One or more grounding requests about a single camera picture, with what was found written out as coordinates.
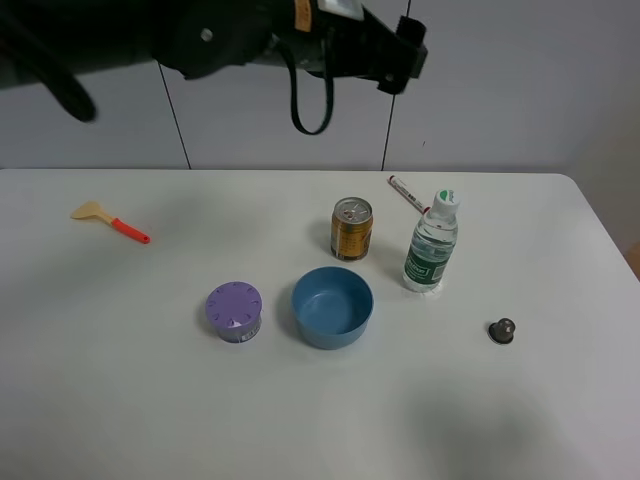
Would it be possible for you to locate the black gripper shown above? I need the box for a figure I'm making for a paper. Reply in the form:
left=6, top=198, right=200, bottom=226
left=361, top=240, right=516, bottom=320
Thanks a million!
left=272, top=1, right=428, bottom=95

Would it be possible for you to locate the clear plastic water bottle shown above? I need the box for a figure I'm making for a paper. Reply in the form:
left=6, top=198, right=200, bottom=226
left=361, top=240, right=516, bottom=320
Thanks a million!
left=403, top=189, right=460, bottom=293

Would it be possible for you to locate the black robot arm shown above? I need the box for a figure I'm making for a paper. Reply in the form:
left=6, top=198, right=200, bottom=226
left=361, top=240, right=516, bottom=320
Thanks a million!
left=1, top=0, right=428, bottom=123

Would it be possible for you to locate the red white marker pen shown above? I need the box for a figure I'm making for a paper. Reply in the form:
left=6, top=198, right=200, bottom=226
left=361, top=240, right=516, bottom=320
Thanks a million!
left=388, top=175, right=430, bottom=214

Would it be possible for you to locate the gold drink can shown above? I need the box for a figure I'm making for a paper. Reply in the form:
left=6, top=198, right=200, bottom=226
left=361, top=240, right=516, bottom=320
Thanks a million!
left=330, top=197, right=373, bottom=261

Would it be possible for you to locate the blue plastic bowl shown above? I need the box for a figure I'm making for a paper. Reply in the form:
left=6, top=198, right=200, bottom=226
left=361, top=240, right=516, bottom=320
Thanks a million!
left=291, top=266, right=374, bottom=350

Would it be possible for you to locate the purple lidded round container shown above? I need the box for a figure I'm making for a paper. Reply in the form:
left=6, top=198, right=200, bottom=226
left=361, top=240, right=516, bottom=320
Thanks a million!
left=205, top=281, right=262, bottom=343

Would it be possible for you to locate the small grey metal knob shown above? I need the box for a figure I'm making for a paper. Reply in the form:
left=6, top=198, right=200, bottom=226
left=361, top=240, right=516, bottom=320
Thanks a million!
left=487, top=318, right=516, bottom=345

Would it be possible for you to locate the black cable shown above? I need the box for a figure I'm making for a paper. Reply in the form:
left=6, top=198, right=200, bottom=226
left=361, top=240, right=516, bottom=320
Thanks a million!
left=287, top=44, right=335, bottom=135

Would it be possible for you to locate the spatula with orange handle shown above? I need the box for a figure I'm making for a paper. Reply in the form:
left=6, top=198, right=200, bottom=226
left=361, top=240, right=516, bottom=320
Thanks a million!
left=71, top=201, right=151, bottom=245

